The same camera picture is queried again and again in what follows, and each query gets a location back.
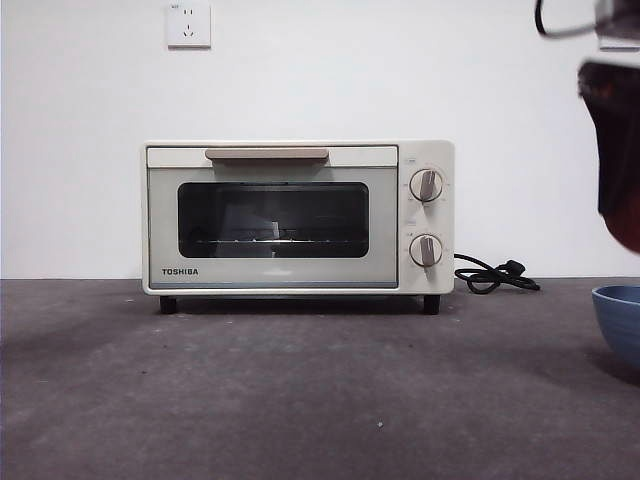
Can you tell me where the blue bowl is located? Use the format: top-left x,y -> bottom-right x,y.
591,284 -> 640,385

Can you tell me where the glass oven door beige handle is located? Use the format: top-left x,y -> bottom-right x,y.
145,144 -> 400,290

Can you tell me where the cream toaster oven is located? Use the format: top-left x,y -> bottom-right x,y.
140,139 -> 456,316

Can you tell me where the beige oven knob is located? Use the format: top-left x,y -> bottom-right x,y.
408,233 -> 444,268
408,168 -> 445,204

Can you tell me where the white wall socket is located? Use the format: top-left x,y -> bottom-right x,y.
598,33 -> 640,52
167,2 -> 212,50

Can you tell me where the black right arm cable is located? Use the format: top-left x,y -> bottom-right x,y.
534,0 -> 601,39

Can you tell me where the black oven power cable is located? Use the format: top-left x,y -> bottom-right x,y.
453,252 -> 542,295

